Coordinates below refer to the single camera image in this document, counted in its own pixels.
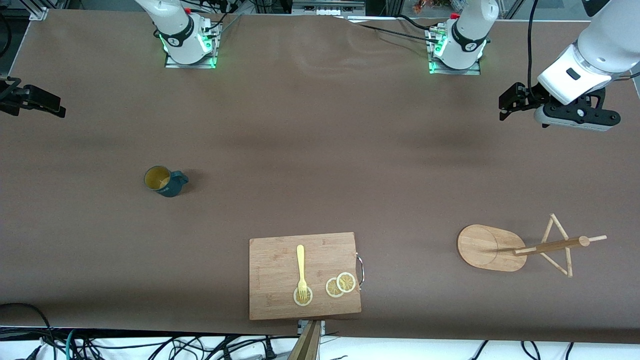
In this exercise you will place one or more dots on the metal table corner bracket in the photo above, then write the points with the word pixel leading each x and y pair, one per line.
pixel 39 14

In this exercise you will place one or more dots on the yellow plastic fork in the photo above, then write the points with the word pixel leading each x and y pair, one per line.
pixel 300 260

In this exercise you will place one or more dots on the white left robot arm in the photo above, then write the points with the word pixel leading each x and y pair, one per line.
pixel 465 42

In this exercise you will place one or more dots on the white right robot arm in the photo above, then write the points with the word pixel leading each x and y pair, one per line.
pixel 175 35

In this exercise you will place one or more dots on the lemon slice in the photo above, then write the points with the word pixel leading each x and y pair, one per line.
pixel 346 282
pixel 308 299
pixel 331 289

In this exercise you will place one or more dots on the wooden bar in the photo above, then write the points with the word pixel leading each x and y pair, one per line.
pixel 307 345

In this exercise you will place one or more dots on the teal cup yellow inside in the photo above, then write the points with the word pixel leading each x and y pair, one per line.
pixel 167 185

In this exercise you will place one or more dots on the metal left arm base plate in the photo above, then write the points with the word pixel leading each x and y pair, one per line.
pixel 472 71

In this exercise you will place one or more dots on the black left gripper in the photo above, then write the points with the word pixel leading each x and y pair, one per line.
pixel 534 94

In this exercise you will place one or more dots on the wooden cup rack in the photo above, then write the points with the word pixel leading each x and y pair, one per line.
pixel 485 247

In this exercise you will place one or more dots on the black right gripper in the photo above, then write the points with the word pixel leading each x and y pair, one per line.
pixel 11 96

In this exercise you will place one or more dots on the aluminium frame rail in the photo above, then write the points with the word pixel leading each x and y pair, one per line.
pixel 325 9

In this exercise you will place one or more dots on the wooden cutting board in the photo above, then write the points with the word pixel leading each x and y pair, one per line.
pixel 275 280

